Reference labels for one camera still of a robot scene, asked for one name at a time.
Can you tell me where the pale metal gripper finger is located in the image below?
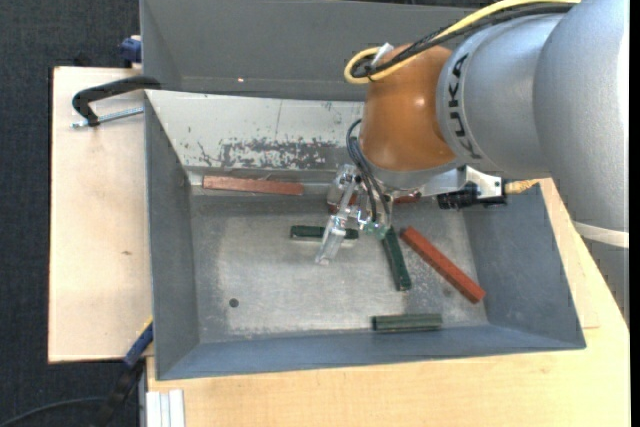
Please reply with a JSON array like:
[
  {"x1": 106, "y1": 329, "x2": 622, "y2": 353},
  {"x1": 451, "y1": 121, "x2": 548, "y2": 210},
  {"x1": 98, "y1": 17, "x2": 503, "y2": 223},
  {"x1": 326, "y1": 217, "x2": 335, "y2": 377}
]
[
  {"x1": 327, "y1": 216, "x2": 350, "y2": 262},
  {"x1": 314, "y1": 214, "x2": 339, "y2": 266}
]

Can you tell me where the dark green flat block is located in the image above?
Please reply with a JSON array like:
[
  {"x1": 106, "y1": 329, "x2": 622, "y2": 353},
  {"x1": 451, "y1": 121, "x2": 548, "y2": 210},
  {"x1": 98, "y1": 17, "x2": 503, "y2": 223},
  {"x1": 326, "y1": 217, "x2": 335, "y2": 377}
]
[
  {"x1": 289, "y1": 224, "x2": 361, "y2": 242},
  {"x1": 381, "y1": 226, "x2": 414, "y2": 293},
  {"x1": 370, "y1": 312, "x2": 444, "y2": 333}
]

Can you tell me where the grey metal bin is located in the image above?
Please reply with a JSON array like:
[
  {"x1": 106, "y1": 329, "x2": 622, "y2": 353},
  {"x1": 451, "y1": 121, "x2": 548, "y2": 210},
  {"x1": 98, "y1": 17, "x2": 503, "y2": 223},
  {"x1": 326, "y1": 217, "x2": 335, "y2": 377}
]
[{"x1": 138, "y1": 0, "x2": 587, "y2": 382}]

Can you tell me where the pale wood flat board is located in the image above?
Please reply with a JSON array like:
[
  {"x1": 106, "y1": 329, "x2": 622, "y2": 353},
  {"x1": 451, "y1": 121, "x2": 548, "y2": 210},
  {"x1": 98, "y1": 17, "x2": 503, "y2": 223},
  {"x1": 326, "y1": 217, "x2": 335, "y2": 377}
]
[{"x1": 47, "y1": 65, "x2": 156, "y2": 364}]

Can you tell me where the black cylinder on white bracket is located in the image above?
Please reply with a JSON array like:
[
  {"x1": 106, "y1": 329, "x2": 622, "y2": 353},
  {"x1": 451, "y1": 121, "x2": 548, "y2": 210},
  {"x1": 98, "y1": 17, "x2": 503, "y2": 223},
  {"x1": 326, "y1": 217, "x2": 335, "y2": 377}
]
[{"x1": 424, "y1": 164, "x2": 540, "y2": 211}]

